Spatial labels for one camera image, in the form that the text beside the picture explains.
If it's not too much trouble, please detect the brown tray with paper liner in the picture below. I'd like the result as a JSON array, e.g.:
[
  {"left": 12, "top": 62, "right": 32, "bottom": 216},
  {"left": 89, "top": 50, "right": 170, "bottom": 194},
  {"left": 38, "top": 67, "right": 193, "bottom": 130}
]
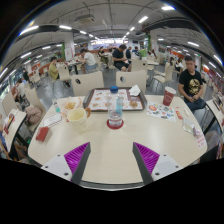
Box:
[{"left": 82, "top": 87, "right": 148, "bottom": 112}]

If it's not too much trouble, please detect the neighbouring beige table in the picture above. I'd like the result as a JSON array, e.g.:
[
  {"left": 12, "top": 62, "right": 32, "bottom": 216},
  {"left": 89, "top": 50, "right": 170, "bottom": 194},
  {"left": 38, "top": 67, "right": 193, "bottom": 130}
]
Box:
[
  {"left": 204, "top": 98, "right": 224, "bottom": 134},
  {"left": 1, "top": 109, "right": 28, "bottom": 154}
]

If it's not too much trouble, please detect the colourful printed flyer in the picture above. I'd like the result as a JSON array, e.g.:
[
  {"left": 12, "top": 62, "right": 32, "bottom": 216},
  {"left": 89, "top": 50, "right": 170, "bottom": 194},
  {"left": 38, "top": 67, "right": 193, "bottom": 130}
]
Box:
[{"left": 146, "top": 101, "right": 177, "bottom": 123}]

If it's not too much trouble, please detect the group of ceiling lights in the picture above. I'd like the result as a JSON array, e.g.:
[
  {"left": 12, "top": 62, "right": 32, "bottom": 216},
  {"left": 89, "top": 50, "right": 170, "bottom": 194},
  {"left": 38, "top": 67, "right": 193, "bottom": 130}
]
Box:
[{"left": 0, "top": 4, "right": 224, "bottom": 79}]

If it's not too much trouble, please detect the clear blue-capped water bottle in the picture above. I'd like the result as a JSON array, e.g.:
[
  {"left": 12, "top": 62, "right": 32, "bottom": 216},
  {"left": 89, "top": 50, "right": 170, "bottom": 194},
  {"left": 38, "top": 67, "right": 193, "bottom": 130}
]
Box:
[{"left": 106, "top": 85, "right": 125, "bottom": 129}]

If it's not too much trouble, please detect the red paper cup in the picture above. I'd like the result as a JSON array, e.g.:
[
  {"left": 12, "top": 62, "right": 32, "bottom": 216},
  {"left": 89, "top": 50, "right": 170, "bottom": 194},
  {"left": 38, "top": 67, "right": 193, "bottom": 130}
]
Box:
[{"left": 162, "top": 86, "right": 177, "bottom": 107}]

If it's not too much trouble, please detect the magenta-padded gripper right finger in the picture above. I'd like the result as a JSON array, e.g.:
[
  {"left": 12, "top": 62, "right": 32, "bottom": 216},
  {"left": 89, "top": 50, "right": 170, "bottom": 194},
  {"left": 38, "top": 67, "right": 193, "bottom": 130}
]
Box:
[{"left": 131, "top": 142, "right": 184, "bottom": 186}]

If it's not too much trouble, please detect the red packet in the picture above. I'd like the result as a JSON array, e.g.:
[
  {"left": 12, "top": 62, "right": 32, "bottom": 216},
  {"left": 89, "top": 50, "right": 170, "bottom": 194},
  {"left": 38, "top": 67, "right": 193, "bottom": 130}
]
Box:
[{"left": 35, "top": 125, "right": 50, "bottom": 143}]

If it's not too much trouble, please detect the pink backpack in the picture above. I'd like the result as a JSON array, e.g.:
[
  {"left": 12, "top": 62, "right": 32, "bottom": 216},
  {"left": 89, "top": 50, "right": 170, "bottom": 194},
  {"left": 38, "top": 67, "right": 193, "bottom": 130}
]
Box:
[{"left": 24, "top": 105, "right": 44, "bottom": 126}]

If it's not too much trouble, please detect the white printed card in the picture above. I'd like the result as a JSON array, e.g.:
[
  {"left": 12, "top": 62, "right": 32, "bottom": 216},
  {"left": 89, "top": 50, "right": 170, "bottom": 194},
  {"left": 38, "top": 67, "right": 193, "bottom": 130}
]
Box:
[{"left": 43, "top": 113, "right": 64, "bottom": 128}]

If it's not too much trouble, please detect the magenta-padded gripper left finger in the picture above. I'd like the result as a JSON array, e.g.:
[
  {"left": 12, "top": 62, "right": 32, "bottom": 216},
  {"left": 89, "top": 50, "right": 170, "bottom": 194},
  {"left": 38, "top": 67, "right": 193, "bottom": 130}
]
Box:
[{"left": 40, "top": 142, "right": 92, "bottom": 186}]

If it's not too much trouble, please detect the pink printed receipt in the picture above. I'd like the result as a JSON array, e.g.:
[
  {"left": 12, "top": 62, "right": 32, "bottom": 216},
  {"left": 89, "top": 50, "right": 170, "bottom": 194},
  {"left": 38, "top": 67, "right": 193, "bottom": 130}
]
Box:
[{"left": 194, "top": 134, "right": 208, "bottom": 150}]

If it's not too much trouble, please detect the beige chair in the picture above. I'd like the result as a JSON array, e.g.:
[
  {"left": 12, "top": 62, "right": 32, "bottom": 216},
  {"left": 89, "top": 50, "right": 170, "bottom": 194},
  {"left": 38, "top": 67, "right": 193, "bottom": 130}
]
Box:
[
  {"left": 115, "top": 69, "right": 148, "bottom": 95},
  {"left": 70, "top": 70, "right": 105, "bottom": 98}
]

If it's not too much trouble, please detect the group of beige chairs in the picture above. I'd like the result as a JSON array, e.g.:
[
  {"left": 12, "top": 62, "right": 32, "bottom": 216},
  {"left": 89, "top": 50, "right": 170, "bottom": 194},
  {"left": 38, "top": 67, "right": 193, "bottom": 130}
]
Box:
[{"left": 1, "top": 58, "right": 174, "bottom": 114}]

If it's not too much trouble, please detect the food wrapper with fried food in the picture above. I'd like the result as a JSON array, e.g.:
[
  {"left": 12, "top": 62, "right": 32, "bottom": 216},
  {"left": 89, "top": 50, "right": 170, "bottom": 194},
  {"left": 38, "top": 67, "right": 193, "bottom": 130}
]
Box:
[{"left": 59, "top": 96, "right": 84, "bottom": 116}]

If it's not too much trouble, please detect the ceiling air conditioner unit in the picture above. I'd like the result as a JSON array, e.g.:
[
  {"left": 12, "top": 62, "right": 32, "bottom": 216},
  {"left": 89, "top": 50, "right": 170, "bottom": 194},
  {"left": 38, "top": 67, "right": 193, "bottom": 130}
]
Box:
[{"left": 74, "top": 13, "right": 96, "bottom": 24}]

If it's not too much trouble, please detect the person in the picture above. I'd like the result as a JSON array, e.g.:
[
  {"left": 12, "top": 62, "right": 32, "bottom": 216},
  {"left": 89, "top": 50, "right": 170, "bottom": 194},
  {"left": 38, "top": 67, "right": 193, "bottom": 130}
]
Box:
[
  {"left": 14, "top": 78, "right": 28, "bottom": 101},
  {"left": 112, "top": 44, "right": 132, "bottom": 73},
  {"left": 125, "top": 45, "right": 133, "bottom": 61},
  {"left": 48, "top": 56, "right": 62, "bottom": 81},
  {"left": 177, "top": 55, "right": 208, "bottom": 113},
  {"left": 79, "top": 48, "right": 98, "bottom": 74}
]

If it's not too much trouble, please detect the cream mug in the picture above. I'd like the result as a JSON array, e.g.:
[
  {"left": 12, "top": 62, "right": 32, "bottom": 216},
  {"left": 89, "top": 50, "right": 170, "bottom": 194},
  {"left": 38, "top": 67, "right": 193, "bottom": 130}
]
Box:
[{"left": 67, "top": 106, "right": 92, "bottom": 134}]

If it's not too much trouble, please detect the clear plastic bag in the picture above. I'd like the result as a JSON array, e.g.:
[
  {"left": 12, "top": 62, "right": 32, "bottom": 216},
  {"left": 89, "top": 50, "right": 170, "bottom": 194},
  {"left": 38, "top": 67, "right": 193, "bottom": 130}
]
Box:
[{"left": 182, "top": 117, "right": 197, "bottom": 135}]

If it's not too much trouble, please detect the crumpled white napkin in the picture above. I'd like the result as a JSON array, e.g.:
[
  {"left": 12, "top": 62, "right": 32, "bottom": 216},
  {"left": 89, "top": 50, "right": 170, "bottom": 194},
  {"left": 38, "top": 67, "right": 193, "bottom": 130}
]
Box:
[{"left": 128, "top": 84, "right": 142, "bottom": 97}]

